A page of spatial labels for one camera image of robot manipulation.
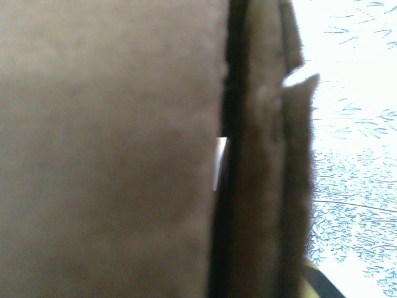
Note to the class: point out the brown cardboard paper box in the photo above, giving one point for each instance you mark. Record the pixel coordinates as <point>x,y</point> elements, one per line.
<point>108,149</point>

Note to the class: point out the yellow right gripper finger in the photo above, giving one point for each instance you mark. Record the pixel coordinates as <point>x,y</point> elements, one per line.
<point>319,284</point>

